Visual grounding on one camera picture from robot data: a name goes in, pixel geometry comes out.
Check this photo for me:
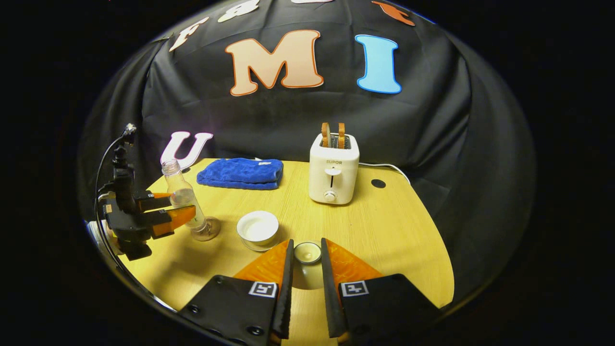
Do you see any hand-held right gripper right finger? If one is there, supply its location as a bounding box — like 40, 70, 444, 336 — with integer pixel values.
320, 237, 443, 346

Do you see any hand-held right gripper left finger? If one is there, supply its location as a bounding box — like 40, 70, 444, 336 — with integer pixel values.
177, 238, 295, 346

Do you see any clear plastic water bottle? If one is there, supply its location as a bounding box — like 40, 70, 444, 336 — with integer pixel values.
161, 160, 212, 237

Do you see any white teacup lid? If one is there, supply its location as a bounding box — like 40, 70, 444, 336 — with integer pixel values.
290, 240, 325, 291

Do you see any round cork coaster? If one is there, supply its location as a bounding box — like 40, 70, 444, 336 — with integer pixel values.
191, 217, 221, 242

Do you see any white teacup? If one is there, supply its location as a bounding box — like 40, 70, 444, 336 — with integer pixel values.
236, 210, 280, 247

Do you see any white saucer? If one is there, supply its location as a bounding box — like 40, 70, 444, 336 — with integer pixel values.
240, 235, 283, 252

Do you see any blue folded towel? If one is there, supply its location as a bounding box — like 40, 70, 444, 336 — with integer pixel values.
197, 158, 284, 191

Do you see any white toaster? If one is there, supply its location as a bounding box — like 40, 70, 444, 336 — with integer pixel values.
309, 133, 360, 206

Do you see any black backdrop cloth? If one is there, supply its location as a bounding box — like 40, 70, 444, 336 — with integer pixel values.
77, 0, 536, 308

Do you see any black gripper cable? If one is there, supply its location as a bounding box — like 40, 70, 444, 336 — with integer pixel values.
94, 135, 126, 231

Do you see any white toaster power cable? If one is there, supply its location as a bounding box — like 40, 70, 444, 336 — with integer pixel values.
358, 162, 412, 185

